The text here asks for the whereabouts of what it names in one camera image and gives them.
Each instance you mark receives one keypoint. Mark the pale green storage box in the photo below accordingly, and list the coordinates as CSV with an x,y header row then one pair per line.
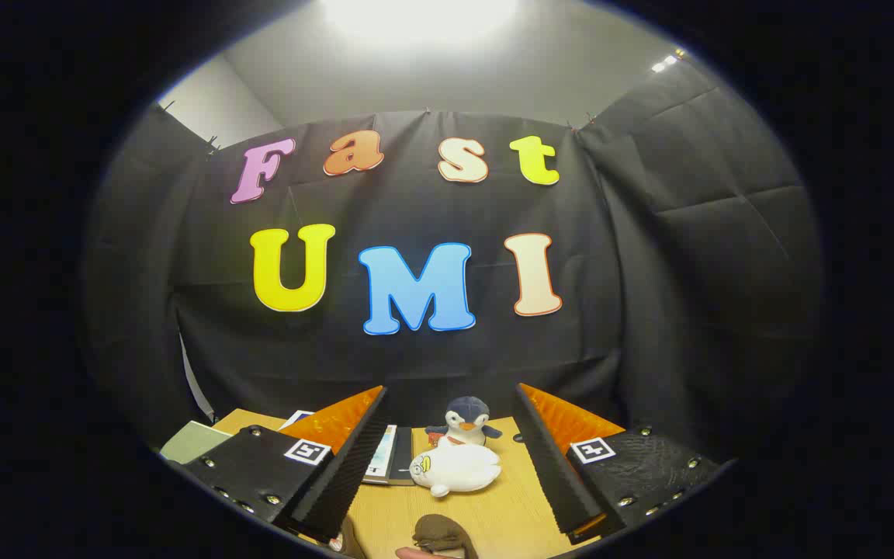
x,y
195,442

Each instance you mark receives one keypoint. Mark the brown fuzzy shoe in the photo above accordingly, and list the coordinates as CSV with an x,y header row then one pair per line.
x,y
443,532
348,539

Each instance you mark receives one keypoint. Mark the white text-covered book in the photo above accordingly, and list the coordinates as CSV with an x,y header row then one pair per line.
x,y
379,458

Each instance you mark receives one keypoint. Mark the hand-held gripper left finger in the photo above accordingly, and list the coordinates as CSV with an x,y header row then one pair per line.
x,y
354,466

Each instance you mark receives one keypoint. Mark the book with blue photo cover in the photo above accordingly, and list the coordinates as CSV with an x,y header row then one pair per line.
x,y
297,419

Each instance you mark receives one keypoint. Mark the penguin plush toy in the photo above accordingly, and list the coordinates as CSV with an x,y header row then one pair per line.
x,y
466,415

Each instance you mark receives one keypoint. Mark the white duck plush toy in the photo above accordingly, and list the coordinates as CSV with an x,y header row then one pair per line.
x,y
455,466

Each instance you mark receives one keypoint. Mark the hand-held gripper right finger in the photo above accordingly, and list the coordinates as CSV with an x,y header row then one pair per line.
x,y
552,466

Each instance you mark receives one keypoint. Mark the ceiling light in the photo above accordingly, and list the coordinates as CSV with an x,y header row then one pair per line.
x,y
416,15

